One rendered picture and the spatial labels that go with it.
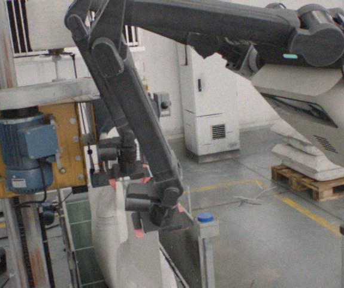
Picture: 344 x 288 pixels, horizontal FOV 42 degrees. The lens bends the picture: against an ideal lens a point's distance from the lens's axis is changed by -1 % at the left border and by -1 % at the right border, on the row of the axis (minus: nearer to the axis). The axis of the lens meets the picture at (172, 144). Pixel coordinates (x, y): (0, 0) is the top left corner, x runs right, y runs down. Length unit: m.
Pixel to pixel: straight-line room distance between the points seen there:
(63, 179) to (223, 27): 1.06
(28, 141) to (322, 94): 0.84
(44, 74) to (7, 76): 2.68
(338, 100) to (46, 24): 0.88
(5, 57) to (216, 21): 1.04
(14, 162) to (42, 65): 2.91
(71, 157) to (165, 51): 4.30
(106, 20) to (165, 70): 5.13
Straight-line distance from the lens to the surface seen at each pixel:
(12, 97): 1.45
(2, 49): 1.72
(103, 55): 0.81
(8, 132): 1.50
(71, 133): 1.69
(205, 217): 1.77
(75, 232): 3.01
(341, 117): 1.09
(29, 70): 4.39
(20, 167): 1.52
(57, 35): 1.46
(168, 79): 5.93
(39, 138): 1.43
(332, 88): 1.05
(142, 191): 1.07
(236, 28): 0.83
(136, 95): 0.88
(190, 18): 0.81
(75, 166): 1.72
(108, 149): 1.48
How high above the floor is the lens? 1.54
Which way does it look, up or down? 13 degrees down
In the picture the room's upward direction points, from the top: 5 degrees counter-clockwise
